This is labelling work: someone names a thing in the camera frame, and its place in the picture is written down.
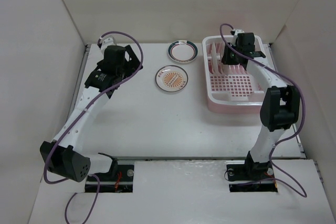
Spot white plate flower outline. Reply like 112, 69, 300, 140
216, 50, 229, 74

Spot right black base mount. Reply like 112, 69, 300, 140
226, 161, 278, 193

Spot green red rimmed plate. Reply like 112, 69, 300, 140
167, 40, 198, 64

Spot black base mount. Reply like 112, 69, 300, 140
226, 161, 278, 193
96, 160, 135, 193

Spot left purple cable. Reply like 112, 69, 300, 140
43, 31, 144, 224

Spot pink plastic dish rack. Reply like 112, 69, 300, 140
202, 35, 280, 114

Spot orange sunburst plate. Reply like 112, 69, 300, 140
155, 65, 188, 93
211, 42, 219, 74

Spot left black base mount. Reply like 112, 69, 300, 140
96, 160, 135, 193

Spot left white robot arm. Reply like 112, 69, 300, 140
40, 37, 143, 184

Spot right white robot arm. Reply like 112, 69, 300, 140
222, 29, 300, 182

